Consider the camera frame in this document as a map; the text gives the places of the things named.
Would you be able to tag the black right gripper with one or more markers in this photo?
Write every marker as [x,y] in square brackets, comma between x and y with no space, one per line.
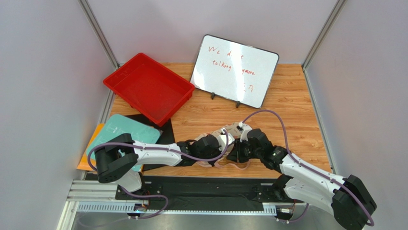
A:
[242,151]

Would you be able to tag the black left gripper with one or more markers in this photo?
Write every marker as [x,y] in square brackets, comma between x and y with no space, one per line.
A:
[211,162]

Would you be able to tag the floral mesh laundry bag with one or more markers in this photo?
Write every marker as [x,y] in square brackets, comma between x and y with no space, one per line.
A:
[222,162]

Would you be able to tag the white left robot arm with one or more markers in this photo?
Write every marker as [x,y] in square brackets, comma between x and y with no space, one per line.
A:
[114,160]

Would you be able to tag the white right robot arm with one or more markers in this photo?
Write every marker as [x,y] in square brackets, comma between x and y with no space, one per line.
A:
[346,199]

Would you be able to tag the black board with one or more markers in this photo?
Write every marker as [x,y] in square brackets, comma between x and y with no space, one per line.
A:
[167,135]

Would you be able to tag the red plastic tray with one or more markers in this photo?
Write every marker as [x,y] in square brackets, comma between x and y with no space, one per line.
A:
[151,88]

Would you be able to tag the white dry-erase board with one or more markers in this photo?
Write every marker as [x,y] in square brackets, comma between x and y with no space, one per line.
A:
[234,71]

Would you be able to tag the teal board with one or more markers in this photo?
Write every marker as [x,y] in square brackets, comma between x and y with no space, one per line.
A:
[119,124]

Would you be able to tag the orange board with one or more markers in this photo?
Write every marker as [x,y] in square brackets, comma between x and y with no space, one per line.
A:
[83,164]

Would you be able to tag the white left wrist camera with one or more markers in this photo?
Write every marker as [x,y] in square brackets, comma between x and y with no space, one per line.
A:
[225,139]

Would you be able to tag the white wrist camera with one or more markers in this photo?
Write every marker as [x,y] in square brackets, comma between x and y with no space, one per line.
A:
[244,129]
[225,139]

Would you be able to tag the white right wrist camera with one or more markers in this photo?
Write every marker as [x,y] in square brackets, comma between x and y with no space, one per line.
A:
[244,129]

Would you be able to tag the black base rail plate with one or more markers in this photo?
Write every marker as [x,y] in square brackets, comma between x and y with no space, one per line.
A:
[214,194]

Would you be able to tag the aluminium frame rail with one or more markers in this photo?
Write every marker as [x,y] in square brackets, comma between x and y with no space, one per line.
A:
[91,205]

